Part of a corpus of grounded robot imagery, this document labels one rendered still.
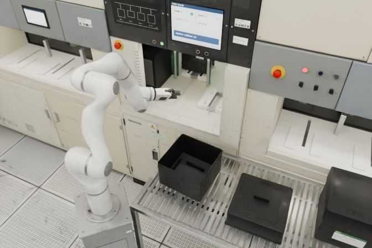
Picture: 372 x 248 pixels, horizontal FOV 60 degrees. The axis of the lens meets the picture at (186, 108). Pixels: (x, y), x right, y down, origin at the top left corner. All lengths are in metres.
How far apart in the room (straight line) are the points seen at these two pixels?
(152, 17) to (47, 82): 1.24
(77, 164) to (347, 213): 1.24
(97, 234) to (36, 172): 1.53
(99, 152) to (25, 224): 1.54
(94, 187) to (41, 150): 1.83
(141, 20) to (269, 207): 1.21
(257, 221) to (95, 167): 0.82
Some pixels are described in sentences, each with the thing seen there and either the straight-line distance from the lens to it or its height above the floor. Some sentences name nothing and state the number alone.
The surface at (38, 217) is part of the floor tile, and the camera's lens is 2.95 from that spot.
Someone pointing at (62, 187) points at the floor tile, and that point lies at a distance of 3.06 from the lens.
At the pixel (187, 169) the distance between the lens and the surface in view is 1.99.
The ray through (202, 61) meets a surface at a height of 1.05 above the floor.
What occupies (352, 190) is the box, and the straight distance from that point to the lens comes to 1.78.
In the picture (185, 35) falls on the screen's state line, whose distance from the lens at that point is 1.75.
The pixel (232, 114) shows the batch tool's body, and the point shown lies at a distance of 1.85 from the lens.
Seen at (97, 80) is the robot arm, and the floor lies 1.52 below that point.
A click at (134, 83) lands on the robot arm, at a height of 1.33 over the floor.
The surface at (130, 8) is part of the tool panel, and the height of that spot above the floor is 1.60.
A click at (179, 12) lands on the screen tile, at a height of 1.63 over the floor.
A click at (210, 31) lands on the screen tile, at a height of 1.56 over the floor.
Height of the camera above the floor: 2.29
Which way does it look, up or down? 39 degrees down
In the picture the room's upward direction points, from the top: straight up
